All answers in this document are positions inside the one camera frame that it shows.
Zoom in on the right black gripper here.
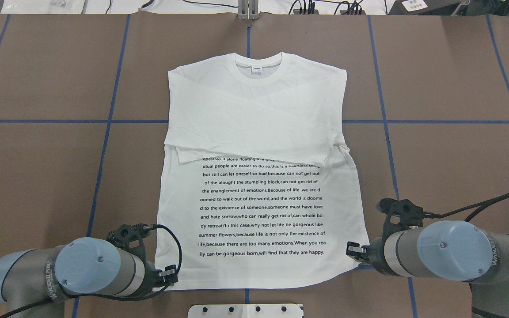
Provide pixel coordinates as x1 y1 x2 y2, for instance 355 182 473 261
346 240 385 270

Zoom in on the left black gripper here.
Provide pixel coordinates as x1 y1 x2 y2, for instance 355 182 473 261
147 261 179 293

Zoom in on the white printed t-shirt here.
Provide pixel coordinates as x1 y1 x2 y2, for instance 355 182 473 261
154 52 369 290

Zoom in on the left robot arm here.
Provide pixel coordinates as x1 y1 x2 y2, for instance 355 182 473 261
0 237 180 318

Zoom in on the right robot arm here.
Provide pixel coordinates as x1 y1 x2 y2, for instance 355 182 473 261
346 221 509 318

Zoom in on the clear plastic bag sheet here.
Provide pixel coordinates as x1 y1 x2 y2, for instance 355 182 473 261
0 0 87 14

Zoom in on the white camera mast with base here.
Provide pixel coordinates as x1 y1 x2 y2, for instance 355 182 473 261
187 303 304 318

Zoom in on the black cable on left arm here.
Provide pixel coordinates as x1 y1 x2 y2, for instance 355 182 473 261
0 224 183 318

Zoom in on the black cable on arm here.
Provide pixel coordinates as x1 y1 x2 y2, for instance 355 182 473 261
422 183 509 221
0 224 183 318

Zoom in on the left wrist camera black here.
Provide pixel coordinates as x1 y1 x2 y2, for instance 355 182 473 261
106 223 155 262

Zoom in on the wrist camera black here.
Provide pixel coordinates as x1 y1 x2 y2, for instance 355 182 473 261
378 198 436 234
106 223 155 262

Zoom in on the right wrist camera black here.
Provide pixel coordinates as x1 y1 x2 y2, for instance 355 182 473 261
378 198 436 234

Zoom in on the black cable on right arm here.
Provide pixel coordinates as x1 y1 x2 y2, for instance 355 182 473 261
422 183 509 221

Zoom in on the aluminium frame post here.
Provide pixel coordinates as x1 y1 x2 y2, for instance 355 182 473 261
238 0 260 20

